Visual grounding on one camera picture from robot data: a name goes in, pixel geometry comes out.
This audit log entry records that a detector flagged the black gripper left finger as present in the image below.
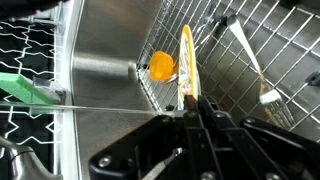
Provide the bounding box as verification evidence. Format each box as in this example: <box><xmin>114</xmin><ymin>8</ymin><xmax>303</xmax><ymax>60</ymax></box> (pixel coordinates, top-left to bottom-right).
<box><xmin>88</xmin><ymin>94</ymin><xmax>216</xmax><ymax>180</ymax></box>

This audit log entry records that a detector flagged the metal fork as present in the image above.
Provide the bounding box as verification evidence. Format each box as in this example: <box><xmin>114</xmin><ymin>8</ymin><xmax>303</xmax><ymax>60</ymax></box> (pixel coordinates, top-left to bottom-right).
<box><xmin>226</xmin><ymin>14</ymin><xmax>296</xmax><ymax>129</ymax></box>

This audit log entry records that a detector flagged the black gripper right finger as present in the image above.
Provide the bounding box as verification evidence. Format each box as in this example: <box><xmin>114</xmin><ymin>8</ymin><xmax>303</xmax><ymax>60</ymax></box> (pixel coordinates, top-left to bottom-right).
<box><xmin>198</xmin><ymin>95</ymin><xmax>320</xmax><ymax>180</ymax></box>

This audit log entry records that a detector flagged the orange plastic cup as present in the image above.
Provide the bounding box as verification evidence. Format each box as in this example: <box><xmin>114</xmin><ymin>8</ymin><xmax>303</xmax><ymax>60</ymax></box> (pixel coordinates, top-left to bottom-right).
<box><xmin>148</xmin><ymin>50</ymin><xmax>175</xmax><ymax>82</ymax></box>

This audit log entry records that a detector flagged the green sponge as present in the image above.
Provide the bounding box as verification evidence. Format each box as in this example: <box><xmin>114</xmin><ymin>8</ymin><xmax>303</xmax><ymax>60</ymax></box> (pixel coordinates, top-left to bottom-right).
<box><xmin>0</xmin><ymin>71</ymin><xmax>61</xmax><ymax>106</ymax></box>

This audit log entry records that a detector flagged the colourful painted ceramic plate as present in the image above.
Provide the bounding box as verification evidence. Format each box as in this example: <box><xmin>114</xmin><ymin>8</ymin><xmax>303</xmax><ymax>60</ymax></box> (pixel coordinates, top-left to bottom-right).
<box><xmin>177</xmin><ymin>24</ymin><xmax>202</xmax><ymax>113</ymax></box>

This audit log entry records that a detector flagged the metal spoon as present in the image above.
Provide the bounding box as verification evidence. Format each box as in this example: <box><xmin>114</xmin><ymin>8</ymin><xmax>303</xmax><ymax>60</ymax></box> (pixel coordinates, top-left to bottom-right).
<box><xmin>163</xmin><ymin>73</ymin><xmax>180</xmax><ymax>85</ymax></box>

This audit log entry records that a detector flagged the steel wire sink grid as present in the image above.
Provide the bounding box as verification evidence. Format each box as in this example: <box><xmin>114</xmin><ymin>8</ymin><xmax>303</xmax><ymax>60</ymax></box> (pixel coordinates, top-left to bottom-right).
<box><xmin>135</xmin><ymin>0</ymin><xmax>320</xmax><ymax>134</ymax></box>

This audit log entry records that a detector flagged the stainless steel sink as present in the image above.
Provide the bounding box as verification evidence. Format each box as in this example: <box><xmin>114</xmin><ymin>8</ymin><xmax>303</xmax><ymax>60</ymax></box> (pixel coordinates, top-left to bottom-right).
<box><xmin>53</xmin><ymin>0</ymin><xmax>320</xmax><ymax>180</ymax></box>

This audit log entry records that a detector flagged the steel gooseneck faucet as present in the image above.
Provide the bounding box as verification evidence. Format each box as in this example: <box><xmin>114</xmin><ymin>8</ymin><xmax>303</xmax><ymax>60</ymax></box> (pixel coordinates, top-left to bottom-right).
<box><xmin>0</xmin><ymin>134</ymin><xmax>64</xmax><ymax>180</ymax></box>

